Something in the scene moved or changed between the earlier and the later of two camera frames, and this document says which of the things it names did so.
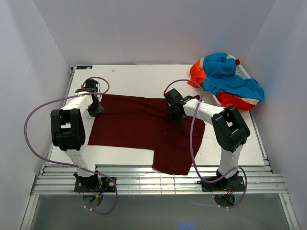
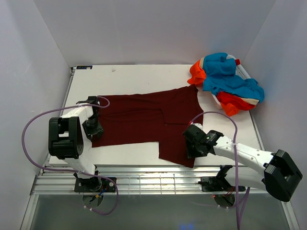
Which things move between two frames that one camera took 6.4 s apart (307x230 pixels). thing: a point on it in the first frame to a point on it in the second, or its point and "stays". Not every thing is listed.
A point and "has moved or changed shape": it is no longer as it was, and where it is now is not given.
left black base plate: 95,184 stays
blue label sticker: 84,67 stays
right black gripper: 175,118 to 191,153
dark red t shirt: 142,122 has moved or changed shape
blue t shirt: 220,76 stays
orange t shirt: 197,78 stays
